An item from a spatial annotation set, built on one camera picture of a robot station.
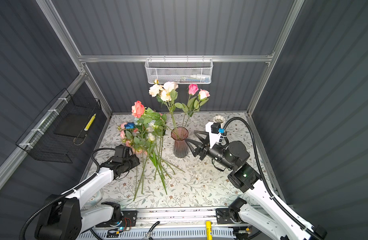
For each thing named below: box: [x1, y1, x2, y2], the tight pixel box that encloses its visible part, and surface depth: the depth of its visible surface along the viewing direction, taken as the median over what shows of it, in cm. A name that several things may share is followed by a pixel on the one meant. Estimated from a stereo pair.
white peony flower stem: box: [148, 79, 179, 121], surface depth 75 cm
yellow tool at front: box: [205, 221, 213, 240], surface depth 71 cm
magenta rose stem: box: [175, 83, 199, 128], surface depth 78 cm
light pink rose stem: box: [185, 89, 210, 128], surface depth 76 cm
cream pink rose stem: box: [160, 81, 179, 130], surface depth 75 cm
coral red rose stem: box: [131, 100, 145, 119], surface depth 68 cm
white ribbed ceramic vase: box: [213, 115, 226, 126], surface depth 89 cm
